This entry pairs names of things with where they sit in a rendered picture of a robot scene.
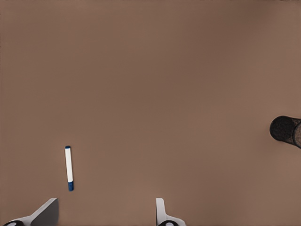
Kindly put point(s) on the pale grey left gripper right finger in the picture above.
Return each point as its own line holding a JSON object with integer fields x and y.
{"x": 161, "y": 212}

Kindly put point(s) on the white marker with blue cap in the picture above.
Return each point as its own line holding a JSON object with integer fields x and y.
{"x": 69, "y": 167}

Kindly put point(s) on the black mesh pen holder cup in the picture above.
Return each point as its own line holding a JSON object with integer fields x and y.
{"x": 285, "y": 130}

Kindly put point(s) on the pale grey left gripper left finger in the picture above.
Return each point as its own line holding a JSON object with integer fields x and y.
{"x": 44, "y": 214}

